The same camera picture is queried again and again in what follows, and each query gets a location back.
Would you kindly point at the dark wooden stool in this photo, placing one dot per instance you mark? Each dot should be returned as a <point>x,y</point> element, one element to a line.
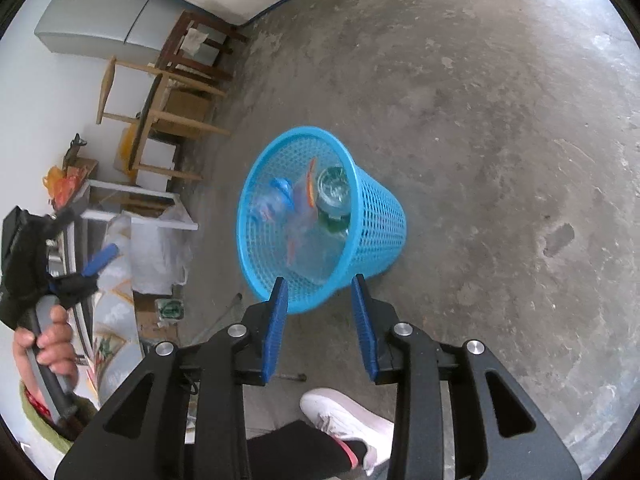
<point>196,45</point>

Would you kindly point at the green labelled plastic bottle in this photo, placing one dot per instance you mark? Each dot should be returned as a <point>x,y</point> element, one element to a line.
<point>334,203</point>

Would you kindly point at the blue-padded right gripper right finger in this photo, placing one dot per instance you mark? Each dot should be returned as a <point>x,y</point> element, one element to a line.
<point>499,433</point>

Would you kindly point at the fruit pattern tablecloth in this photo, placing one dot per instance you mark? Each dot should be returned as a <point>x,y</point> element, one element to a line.
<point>116,349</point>

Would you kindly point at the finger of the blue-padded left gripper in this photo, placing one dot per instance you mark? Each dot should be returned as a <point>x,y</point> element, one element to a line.
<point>100,261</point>

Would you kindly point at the silver refrigerator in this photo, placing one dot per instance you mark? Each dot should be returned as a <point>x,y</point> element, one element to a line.
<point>130,30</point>

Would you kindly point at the blue mesh trash basket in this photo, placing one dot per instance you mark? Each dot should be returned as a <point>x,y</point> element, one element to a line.
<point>377,231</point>

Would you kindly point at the green fuzzy sleeve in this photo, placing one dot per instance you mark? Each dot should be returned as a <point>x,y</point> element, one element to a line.
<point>61,438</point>

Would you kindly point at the white sneaker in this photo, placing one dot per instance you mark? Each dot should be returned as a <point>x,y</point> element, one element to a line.
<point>345,420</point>

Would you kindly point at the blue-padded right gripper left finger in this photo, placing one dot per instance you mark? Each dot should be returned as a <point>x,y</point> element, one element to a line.
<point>179,414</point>

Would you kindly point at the white plastic sacks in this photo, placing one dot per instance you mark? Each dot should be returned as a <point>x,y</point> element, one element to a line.
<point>151,259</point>

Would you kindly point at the right wooden chair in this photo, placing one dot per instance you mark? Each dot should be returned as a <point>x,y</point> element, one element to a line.
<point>153,112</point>

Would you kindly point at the blue wrapper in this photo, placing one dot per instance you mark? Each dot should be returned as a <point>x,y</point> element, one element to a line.
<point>273,203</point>

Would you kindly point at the white side table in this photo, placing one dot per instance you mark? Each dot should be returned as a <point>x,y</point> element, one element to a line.
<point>103,201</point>

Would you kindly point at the person's left hand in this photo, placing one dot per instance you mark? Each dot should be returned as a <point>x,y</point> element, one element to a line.
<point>56,352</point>

